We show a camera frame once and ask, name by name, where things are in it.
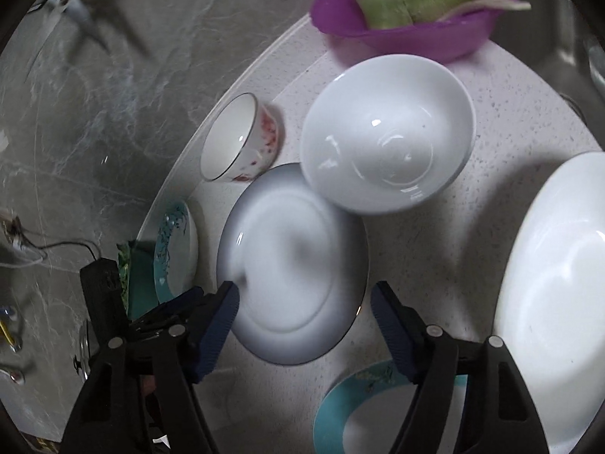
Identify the black power cable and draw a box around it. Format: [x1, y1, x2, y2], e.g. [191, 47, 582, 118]
[0, 216, 103, 266]

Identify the large teal floral plate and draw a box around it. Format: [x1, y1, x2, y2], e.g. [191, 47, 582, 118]
[312, 358, 470, 454]

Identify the stainless steel sink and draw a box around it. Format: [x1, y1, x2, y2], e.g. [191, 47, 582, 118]
[491, 0, 604, 145]

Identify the small floral white bowl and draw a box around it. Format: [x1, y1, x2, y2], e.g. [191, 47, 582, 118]
[200, 92, 281, 182]

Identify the teal basin with greens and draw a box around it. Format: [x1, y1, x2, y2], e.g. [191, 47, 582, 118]
[117, 240, 159, 321]

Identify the grey rimmed white plate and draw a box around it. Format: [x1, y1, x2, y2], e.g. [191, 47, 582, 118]
[216, 163, 369, 366]

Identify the large white bowl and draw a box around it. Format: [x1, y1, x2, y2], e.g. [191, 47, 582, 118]
[493, 152, 604, 453]

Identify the small teal floral plate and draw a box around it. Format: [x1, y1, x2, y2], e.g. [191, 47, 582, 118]
[153, 201, 199, 303]

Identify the medium white bowl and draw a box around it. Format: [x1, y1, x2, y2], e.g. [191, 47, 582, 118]
[299, 54, 477, 215]

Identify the purple plastic bowl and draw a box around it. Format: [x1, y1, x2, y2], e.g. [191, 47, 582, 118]
[310, 0, 531, 62]

